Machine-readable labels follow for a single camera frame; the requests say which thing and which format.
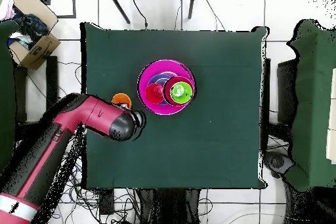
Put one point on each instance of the small magenta bowl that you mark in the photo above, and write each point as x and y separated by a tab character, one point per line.
168	95

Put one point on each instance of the light green cup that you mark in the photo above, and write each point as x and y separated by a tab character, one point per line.
181	98

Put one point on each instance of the red cup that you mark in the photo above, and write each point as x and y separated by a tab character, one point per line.
152	95

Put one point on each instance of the blue bowl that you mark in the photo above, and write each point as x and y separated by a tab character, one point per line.
158	78

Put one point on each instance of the large pink bowl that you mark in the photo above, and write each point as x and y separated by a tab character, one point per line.
168	66

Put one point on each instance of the orange cup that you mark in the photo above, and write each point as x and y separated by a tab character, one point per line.
122	99

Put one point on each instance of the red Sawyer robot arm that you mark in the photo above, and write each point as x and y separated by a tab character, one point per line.
97	113

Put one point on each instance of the dark green tablecloth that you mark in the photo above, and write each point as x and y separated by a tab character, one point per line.
210	142

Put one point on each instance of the black power box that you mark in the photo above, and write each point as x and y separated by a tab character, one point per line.
106	201

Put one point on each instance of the dark grey chair base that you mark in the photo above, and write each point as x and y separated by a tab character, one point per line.
278	161

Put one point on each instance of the cardboard box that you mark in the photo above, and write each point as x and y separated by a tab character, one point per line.
39	50

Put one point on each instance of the green cloth covered table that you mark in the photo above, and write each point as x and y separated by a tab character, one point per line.
5	76
315	76

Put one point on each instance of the dark blue clothing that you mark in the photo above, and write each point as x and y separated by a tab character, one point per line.
31	27

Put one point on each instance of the pink cloth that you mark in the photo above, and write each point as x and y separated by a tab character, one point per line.
6	8

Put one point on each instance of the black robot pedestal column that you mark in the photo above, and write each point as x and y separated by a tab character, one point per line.
170	208

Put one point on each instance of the black stool frame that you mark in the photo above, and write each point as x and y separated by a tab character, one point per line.
51	76

